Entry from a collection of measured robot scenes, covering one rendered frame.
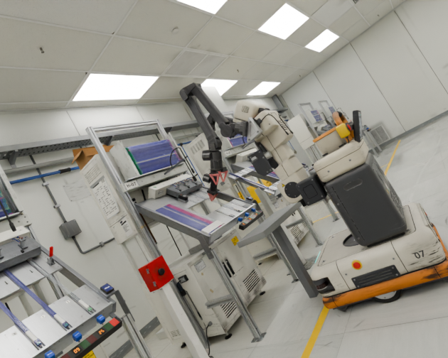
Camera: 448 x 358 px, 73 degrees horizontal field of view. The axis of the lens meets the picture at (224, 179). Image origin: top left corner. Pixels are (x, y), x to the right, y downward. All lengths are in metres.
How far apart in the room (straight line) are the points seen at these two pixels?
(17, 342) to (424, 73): 9.37
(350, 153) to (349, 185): 0.17
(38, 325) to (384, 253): 1.59
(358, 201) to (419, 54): 8.09
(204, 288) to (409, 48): 8.43
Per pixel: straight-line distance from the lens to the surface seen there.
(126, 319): 1.61
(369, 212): 1.72
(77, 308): 1.59
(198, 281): 2.31
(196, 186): 2.71
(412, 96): 9.58
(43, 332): 1.53
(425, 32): 9.67
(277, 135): 1.93
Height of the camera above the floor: 0.87
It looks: 4 degrees up
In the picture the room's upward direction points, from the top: 30 degrees counter-clockwise
